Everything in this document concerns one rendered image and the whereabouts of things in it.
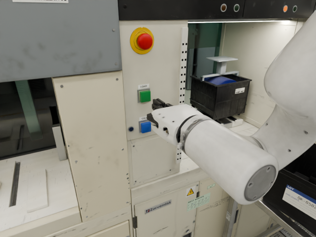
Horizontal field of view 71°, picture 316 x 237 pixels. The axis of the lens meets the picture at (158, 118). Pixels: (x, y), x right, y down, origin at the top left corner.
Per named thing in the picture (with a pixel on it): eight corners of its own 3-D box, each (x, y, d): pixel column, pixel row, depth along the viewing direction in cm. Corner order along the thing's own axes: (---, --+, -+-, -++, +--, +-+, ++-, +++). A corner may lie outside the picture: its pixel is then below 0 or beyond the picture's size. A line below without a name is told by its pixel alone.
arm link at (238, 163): (230, 122, 43) (193, 117, 38) (294, 158, 32) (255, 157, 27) (214, 159, 45) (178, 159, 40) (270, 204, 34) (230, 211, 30)
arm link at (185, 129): (181, 165, 41) (173, 156, 44) (218, 153, 45) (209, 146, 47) (183, 125, 38) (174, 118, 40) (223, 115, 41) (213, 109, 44)
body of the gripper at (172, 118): (173, 157, 43) (149, 132, 52) (215, 145, 47) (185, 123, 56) (174, 122, 39) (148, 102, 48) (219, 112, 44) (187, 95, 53)
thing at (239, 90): (209, 128, 110) (216, 64, 96) (186, 113, 126) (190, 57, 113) (245, 119, 119) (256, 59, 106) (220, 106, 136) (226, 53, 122)
